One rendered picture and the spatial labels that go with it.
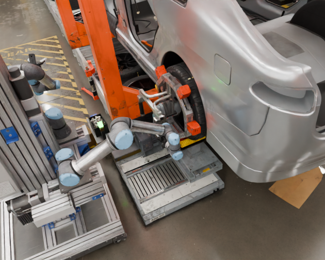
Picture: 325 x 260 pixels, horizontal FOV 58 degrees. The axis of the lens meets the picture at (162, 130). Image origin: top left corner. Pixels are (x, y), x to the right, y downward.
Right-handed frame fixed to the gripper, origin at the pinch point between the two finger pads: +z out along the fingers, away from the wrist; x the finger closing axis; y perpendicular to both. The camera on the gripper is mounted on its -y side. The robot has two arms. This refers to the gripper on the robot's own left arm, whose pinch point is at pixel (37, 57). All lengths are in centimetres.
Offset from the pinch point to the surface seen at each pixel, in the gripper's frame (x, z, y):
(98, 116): 46, -11, 61
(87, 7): 49, -23, -49
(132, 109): 79, -18, 49
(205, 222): 134, -114, 107
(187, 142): 123, -64, 54
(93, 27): 52, -23, -34
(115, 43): 71, 216, 88
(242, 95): 132, -124, -35
